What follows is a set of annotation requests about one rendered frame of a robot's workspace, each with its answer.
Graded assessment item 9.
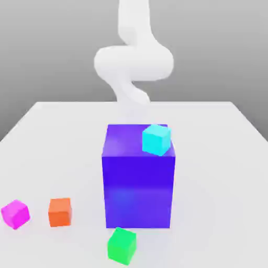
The small cyan cube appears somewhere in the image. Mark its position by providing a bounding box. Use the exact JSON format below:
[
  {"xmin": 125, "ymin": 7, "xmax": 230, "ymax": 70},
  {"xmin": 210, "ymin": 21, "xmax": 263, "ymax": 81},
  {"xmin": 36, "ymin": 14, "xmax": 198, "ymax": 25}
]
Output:
[{"xmin": 141, "ymin": 124, "xmax": 172, "ymax": 157}]

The large blue box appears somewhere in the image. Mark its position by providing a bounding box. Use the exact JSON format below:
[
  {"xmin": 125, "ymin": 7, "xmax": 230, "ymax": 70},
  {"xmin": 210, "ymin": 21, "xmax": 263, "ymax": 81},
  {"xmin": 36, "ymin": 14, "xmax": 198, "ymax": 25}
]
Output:
[{"xmin": 101, "ymin": 124, "xmax": 176, "ymax": 229}]

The small orange cube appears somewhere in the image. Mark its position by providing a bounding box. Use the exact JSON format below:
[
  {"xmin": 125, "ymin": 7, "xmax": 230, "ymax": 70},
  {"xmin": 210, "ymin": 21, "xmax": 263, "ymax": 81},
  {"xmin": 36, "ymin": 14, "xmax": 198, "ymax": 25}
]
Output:
[{"xmin": 48, "ymin": 197, "xmax": 72, "ymax": 228}]

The small magenta cube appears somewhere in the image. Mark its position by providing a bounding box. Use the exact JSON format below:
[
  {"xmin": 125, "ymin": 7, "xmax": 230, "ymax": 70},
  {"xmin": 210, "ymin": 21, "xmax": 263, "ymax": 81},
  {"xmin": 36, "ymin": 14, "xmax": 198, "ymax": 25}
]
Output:
[{"xmin": 1, "ymin": 199, "xmax": 30, "ymax": 230}]

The small green cube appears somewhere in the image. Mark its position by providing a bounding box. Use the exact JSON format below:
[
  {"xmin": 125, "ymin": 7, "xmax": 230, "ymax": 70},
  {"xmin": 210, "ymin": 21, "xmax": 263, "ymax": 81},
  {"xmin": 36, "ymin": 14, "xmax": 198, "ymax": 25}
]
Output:
[{"xmin": 107, "ymin": 227, "xmax": 137, "ymax": 266}]

